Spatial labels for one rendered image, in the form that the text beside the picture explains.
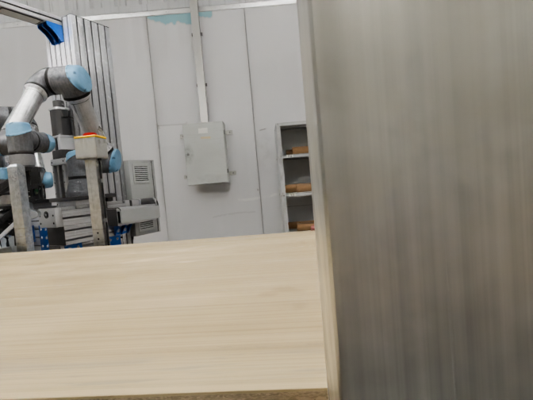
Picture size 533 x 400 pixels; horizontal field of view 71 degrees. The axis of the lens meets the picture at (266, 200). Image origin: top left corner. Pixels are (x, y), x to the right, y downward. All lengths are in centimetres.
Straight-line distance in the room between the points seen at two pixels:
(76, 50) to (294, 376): 229
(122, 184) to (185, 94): 188
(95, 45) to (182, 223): 211
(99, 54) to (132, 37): 189
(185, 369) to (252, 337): 7
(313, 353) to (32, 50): 460
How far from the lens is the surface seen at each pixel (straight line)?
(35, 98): 186
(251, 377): 29
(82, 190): 206
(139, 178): 247
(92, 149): 127
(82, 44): 249
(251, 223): 396
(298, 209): 395
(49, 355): 40
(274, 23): 425
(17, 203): 144
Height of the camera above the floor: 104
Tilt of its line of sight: 3 degrees down
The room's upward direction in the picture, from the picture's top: 5 degrees counter-clockwise
